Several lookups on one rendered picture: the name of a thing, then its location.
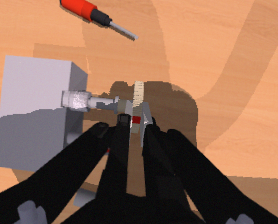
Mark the dark olive toothed gear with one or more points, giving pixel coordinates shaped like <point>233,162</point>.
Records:
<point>119,105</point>

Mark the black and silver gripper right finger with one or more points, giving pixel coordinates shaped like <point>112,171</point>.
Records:
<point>216,198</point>

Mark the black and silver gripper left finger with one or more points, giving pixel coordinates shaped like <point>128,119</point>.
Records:
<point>42,197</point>

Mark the grey box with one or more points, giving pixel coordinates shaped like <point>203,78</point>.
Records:
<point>41,110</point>

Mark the red-handled screwdriver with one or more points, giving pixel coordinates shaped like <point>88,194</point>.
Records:
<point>90,12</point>

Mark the grey metal bar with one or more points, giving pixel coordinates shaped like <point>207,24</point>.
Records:
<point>83,196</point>

